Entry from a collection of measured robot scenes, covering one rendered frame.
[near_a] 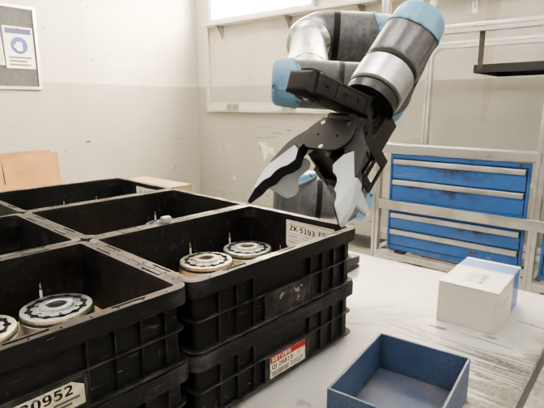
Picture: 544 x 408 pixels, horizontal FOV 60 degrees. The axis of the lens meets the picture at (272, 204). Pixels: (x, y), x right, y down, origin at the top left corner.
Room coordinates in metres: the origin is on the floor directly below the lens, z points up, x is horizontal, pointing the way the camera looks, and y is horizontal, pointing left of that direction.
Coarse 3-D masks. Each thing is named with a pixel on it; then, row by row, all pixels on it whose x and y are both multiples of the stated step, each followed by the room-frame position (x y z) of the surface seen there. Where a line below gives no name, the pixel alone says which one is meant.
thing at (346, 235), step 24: (288, 216) 0.97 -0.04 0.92; (96, 240) 0.77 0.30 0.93; (312, 240) 0.77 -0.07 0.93; (336, 240) 0.81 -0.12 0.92; (144, 264) 0.65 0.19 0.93; (240, 264) 0.65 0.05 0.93; (264, 264) 0.67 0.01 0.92; (288, 264) 0.72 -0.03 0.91; (192, 288) 0.58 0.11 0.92; (216, 288) 0.61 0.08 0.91
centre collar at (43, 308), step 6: (48, 300) 0.66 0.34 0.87; (54, 300) 0.67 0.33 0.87; (60, 300) 0.67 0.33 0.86; (66, 300) 0.67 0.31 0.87; (72, 300) 0.66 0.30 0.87; (42, 306) 0.64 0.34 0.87; (60, 306) 0.64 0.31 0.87; (66, 306) 0.64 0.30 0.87; (72, 306) 0.65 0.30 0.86; (48, 312) 0.63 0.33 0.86; (54, 312) 0.63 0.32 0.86
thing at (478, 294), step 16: (448, 272) 0.99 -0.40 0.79; (464, 272) 0.99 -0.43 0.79; (480, 272) 0.99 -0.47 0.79; (496, 272) 0.99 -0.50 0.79; (512, 272) 0.99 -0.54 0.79; (448, 288) 0.93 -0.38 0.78; (464, 288) 0.91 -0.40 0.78; (480, 288) 0.90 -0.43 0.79; (496, 288) 0.90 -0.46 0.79; (512, 288) 0.97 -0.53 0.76; (448, 304) 0.93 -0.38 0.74; (464, 304) 0.91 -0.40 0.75; (480, 304) 0.89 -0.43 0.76; (496, 304) 0.87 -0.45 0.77; (512, 304) 0.99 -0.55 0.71; (448, 320) 0.93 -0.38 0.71; (464, 320) 0.91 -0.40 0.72; (480, 320) 0.89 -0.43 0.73; (496, 320) 0.87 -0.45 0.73
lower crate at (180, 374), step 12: (168, 372) 0.55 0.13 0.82; (180, 372) 0.56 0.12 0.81; (144, 384) 0.52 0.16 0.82; (156, 384) 0.53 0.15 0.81; (168, 384) 0.54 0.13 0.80; (180, 384) 0.56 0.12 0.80; (120, 396) 0.50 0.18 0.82; (132, 396) 0.51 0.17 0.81; (144, 396) 0.52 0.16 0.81; (156, 396) 0.53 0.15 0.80; (168, 396) 0.55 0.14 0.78; (180, 396) 0.57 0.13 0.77
